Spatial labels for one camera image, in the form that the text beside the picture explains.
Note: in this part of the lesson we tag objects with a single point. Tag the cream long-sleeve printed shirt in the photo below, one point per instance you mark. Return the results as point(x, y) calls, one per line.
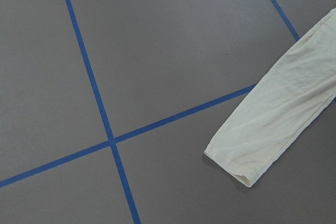
point(296, 89)

